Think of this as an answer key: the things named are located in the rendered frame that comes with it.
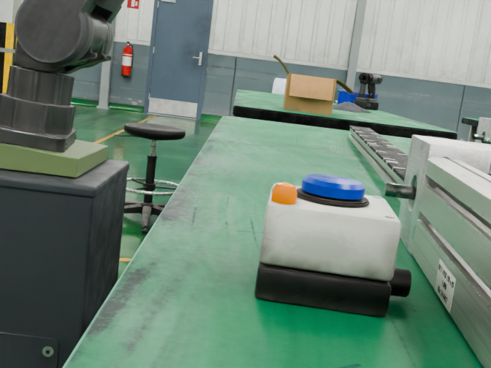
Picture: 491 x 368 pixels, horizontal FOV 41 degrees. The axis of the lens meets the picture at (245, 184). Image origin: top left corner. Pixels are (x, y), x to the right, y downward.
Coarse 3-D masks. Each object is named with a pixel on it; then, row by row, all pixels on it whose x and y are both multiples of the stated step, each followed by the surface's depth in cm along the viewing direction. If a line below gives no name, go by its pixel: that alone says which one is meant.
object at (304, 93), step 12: (288, 72) 271; (288, 84) 271; (300, 84) 269; (312, 84) 269; (324, 84) 269; (288, 96) 272; (300, 96) 268; (312, 96) 268; (324, 96) 268; (288, 108) 273; (300, 108) 272; (312, 108) 272; (324, 108) 272
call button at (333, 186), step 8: (312, 176) 42; (320, 176) 42; (328, 176) 42; (336, 176) 43; (304, 184) 41; (312, 184) 40; (320, 184) 40; (328, 184) 40; (336, 184) 40; (344, 184) 40; (352, 184) 40; (360, 184) 41; (312, 192) 40; (320, 192) 40; (328, 192) 40; (336, 192) 40; (344, 192) 40; (352, 192) 40; (360, 192) 41
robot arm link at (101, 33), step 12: (96, 12) 75; (96, 24) 73; (96, 36) 73; (108, 36) 77; (96, 48) 75; (24, 60) 73; (36, 60) 73; (84, 60) 73; (96, 60) 76; (108, 60) 77; (48, 72) 74; (60, 72) 77
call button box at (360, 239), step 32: (288, 224) 38; (320, 224) 38; (352, 224) 38; (384, 224) 38; (288, 256) 39; (320, 256) 38; (352, 256) 38; (384, 256) 38; (256, 288) 39; (288, 288) 39; (320, 288) 39; (352, 288) 39; (384, 288) 38
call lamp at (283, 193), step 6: (276, 186) 39; (282, 186) 38; (288, 186) 38; (294, 186) 39; (276, 192) 39; (282, 192) 38; (288, 192) 38; (294, 192) 39; (276, 198) 39; (282, 198) 38; (288, 198) 38; (294, 198) 39
